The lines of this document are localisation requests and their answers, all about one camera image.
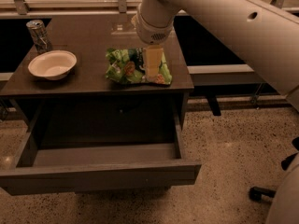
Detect white paper bowl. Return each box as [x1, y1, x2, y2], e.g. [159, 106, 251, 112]
[28, 50, 77, 80]

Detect crushed silver drink can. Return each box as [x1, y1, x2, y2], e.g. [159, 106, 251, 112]
[26, 20, 52, 54]

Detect white low bench rail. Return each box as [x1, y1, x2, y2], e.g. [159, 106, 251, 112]
[188, 64, 264, 86]

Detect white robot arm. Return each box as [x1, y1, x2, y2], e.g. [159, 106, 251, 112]
[135, 0, 299, 224]

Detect black office chair base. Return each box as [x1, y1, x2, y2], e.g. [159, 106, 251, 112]
[249, 137, 299, 202]

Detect grey open drawer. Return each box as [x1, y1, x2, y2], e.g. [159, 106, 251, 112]
[0, 97, 200, 195]

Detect green rice chip bag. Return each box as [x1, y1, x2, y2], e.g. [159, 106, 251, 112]
[106, 48, 172, 85]

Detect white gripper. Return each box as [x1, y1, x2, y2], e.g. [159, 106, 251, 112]
[132, 4, 177, 77]

